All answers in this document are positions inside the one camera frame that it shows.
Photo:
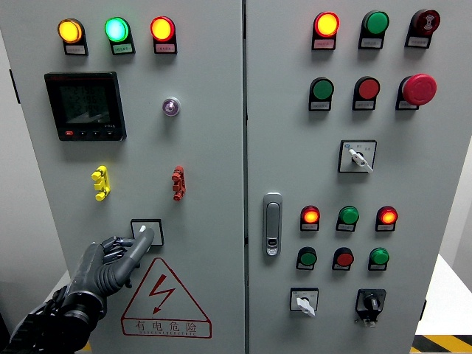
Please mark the small green domed lamp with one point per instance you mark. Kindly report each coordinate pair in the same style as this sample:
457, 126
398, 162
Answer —
380, 256
349, 215

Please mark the black display meter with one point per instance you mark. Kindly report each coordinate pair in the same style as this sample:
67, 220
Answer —
85, 106

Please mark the black door hinge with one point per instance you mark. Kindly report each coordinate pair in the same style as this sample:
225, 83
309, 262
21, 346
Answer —
423, 309
14, 86

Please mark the large green push button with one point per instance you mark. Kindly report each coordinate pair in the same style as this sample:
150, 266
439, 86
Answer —
323, 88

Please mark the large yellow lit lamp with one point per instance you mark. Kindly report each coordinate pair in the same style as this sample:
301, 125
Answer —
70, 31

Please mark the small green push button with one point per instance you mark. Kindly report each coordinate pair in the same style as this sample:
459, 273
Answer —
308, 257

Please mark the red warning triangle sign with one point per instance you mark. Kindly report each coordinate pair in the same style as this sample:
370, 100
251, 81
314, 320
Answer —
166, 326

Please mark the black yellow striped tape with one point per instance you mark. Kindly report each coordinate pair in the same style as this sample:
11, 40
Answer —
444, 343
86, 347

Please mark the large red-ringed lit lamp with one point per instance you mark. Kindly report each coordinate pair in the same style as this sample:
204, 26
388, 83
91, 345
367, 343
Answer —
326, 24
162, 28

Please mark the large red push button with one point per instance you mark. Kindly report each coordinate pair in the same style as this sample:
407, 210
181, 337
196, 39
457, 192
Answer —
368, 88

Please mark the pale grey cabinet door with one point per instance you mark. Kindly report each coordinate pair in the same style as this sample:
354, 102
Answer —
409, 166
210, 147

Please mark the small red-ringed lit lamp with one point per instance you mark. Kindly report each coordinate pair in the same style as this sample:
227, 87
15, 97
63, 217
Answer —
387, 215
310, 215

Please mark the dark red round buzzer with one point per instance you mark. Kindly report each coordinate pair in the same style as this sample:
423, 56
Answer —
426, 20

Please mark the silver door lock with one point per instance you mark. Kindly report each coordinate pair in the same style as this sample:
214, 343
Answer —
273, 221

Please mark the small red push button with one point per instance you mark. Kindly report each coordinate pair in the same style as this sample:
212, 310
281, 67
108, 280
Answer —
344, 258

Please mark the small black-framed label plate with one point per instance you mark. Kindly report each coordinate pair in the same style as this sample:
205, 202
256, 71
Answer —
319, 105
370, 43
417, 42
165, 48
122, 48
323, 44
305, 267
364, 105
340, 267
385, 228
309, 227
344, 228
76, 49
377, 267
406, 105

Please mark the large green unlit lamp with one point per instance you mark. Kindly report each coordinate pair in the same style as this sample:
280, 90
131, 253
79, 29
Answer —
376, 22

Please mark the large red stop button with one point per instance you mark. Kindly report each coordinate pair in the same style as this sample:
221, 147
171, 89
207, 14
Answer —
420, 89

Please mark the large green lit lamp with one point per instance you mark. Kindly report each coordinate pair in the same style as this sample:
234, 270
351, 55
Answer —
116, 29

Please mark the white round lamp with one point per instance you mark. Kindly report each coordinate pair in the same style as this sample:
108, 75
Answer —
171, 107

